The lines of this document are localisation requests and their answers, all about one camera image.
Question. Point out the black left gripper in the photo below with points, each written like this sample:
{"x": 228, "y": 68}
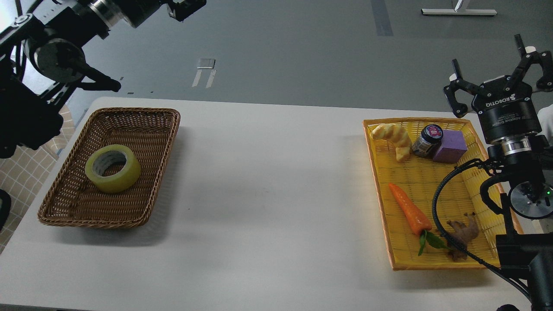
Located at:
{"x": 136, "y": 12}

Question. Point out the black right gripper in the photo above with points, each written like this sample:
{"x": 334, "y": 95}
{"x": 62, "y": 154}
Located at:
{"x": 505, "y": 108}

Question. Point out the yellow tape roll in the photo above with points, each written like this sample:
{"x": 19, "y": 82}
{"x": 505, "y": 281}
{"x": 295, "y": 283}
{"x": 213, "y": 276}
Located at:
{"x": 113, "y": 169}

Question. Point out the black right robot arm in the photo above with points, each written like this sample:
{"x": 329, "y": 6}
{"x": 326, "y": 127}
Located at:
{"x": 517, "y": 155}

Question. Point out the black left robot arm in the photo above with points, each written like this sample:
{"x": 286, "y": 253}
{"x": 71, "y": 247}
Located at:
{"x": 43, "y": 63}

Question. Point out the person in white clothes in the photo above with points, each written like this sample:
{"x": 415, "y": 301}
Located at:
{"x": 545, "y": 117}

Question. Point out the purple foam block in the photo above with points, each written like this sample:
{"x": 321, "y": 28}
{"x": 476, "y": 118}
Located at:
{"x": 451, "y": 148}

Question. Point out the white stand base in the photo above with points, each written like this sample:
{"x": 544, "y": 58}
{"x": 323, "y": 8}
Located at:
{"x": 459, "y": 8}

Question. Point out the small dark jar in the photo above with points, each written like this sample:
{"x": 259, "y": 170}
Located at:
{"x": 429, "y": 138}

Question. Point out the toy croissant bread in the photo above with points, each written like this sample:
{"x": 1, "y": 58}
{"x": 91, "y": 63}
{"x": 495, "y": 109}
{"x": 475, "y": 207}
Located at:
{"x": 398, "y": 136}

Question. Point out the yellow plastic tray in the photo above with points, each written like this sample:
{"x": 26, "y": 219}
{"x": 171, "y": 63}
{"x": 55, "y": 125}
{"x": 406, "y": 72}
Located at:
{"x": 405, "y": 191}

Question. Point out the toy orange carrot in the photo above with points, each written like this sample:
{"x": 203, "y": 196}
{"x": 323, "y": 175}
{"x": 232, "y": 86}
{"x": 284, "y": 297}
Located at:
{"x": 418, "y": 222}

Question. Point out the brown wicker basket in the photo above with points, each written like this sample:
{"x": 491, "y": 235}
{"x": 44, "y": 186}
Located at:
{"x": 74, "y": 201}

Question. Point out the beige checkered cloth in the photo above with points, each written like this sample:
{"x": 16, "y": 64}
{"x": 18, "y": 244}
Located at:
{"x": 23, "y": 175}

